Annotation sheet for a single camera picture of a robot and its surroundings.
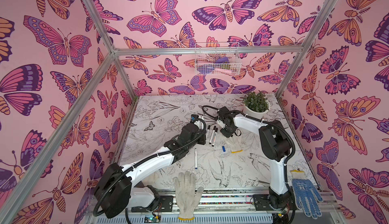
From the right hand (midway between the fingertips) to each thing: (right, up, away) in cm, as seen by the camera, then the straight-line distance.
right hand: (229, 130), depth 100 cm
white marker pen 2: (-12, -5, -4) cm, 14 cm away
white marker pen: (-14, +1, 0) cm, 14 cm away
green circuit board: (-40, -38, -28) cm, 62 cm away
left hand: (-16, +3, -19) cm, 25 cm away
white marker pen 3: (-9, 0, -1) cm, 9 cm away
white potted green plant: (+15, +16, -8) cm, 24 cm away
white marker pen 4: (-22, -16, -13) cm, 30 cm away
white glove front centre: (-26, -31, -25) cm, 47 cm away
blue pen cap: (-5, -10, -8) cm, 14 cm away
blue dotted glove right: (+33, -28, -25) cm, 50 cm away
